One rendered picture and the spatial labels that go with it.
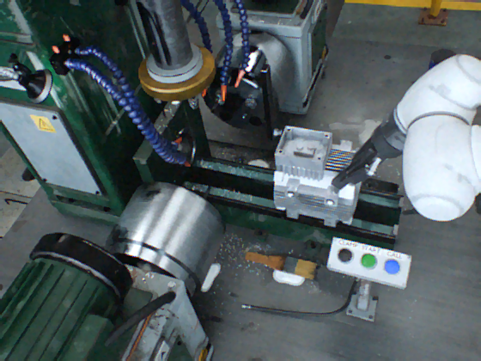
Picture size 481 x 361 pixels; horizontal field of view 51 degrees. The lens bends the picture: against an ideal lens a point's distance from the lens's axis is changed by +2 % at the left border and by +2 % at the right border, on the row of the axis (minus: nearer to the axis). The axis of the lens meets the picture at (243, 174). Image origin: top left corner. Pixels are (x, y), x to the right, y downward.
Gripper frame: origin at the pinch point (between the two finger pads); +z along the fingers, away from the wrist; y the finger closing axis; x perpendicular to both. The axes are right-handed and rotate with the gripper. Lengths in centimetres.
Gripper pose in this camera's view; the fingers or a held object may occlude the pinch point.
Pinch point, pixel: (344, 178)
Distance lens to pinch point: 120.9
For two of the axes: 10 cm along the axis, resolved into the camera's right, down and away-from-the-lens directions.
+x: 8.7, 4.8, 1.2
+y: -3.4, 7.5, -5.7
